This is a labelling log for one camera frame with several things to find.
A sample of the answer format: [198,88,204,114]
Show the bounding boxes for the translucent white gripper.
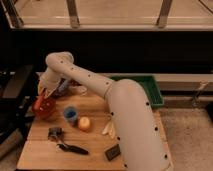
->
[38,68,61,98]

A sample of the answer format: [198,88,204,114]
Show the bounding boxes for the orange red pepper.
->
[35,95,44,110]

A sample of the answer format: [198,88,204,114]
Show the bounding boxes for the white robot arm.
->
[38,52,173,171]

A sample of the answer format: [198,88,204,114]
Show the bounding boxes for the blue spoon in bowl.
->
[58,80,69,93]

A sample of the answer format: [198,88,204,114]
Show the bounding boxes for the purple bowl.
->
[52,79,69,97]

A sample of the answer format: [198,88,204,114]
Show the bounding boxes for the red bowl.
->
[32,98,56,119]

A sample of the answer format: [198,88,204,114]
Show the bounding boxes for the white bowl with dark food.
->
[69,85,87,95]

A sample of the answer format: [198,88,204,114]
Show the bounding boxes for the black equipment at left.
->
[0,65,38,145]

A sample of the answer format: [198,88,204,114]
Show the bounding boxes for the blue cup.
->
[63,106,78,126]

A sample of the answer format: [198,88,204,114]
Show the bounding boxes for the yellow round fruit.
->
[78,117,91,131]

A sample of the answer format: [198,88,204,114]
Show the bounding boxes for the wooden cutting board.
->
[17,90,171,171]

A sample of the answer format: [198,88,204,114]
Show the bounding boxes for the black rectangular block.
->
[105,144,121,161]

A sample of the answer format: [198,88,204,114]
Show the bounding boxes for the green plastic tray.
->
[112,75,164,108]

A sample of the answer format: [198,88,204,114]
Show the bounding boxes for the black handled kitchen tool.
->
[48,127,89,155]

